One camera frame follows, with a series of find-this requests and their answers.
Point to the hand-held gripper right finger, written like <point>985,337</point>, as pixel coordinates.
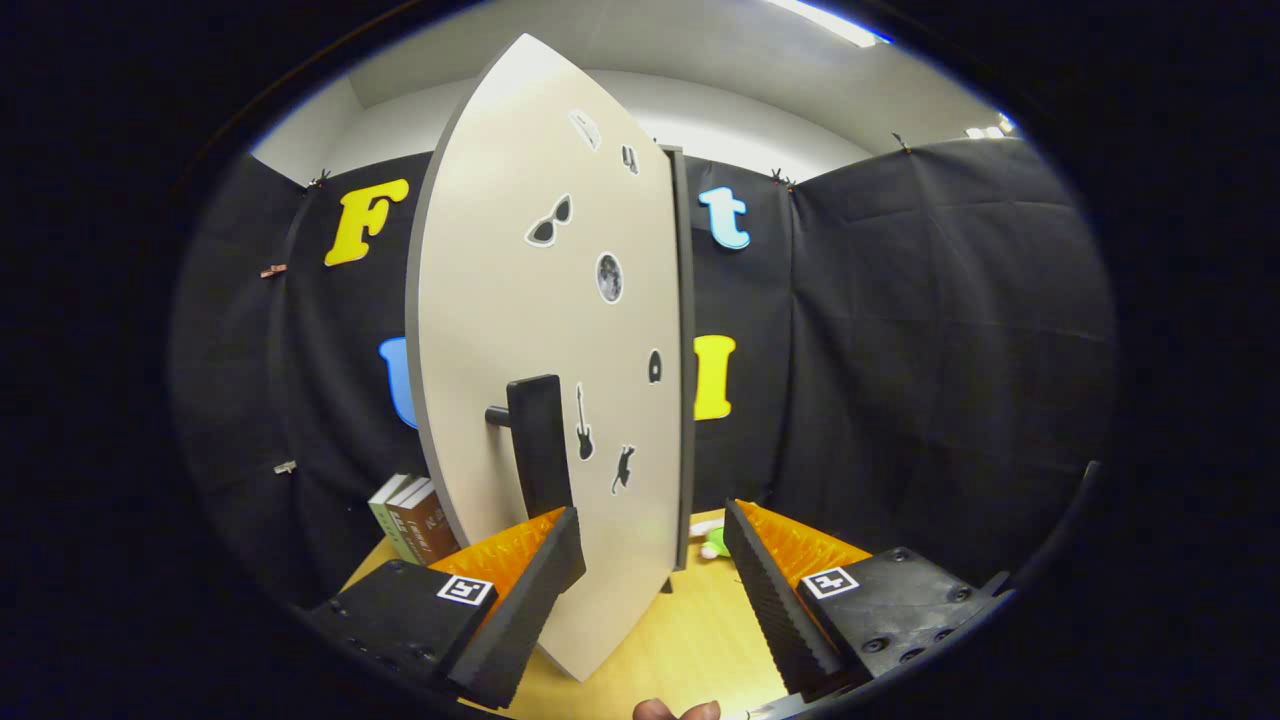
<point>770,600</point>

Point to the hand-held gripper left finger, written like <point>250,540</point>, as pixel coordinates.
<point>535,610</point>

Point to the beige cabinet door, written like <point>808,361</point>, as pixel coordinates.
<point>500,300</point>

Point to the small green white toy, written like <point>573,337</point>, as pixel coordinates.
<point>716,545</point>

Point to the green book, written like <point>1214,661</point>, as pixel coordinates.
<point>385,520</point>

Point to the grey cabinet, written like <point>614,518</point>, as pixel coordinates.
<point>687,350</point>

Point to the black backdrop cloth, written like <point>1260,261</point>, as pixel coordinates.
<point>900,350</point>

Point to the small ceiling light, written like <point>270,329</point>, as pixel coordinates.
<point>990,130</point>

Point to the long ceiling light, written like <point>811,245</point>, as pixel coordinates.
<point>830,20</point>

